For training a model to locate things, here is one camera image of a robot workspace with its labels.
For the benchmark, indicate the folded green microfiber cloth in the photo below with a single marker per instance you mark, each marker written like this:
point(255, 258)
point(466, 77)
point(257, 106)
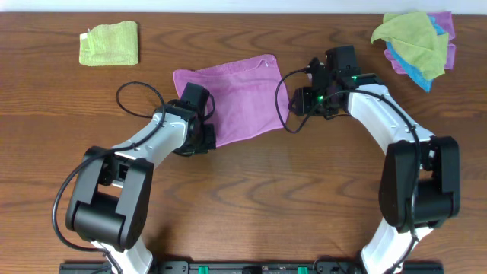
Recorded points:
point(110, 45)

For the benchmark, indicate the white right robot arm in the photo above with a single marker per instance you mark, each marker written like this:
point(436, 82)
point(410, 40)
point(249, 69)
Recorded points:
point(420, 182)

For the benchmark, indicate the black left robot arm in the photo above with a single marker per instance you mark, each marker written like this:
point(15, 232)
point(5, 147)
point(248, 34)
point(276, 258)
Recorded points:
point(109, 202)

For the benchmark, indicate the green crumpled microfiber cloth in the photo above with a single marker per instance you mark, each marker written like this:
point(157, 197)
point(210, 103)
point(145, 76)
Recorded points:
point(416, 40)

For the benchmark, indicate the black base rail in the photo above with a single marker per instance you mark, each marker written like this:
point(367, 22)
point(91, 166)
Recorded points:
point(183, 267)

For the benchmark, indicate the purple microfiber cloth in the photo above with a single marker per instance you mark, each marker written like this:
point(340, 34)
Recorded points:
point(248, 98)
point(446, 21)

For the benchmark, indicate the blue microfiber cloth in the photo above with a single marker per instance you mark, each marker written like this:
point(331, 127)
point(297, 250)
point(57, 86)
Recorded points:
point(402, 67)

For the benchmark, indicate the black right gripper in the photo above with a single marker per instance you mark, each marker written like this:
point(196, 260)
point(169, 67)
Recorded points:
point(300, 102)

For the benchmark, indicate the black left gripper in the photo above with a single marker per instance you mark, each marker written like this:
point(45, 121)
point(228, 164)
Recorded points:
point(208, 138)

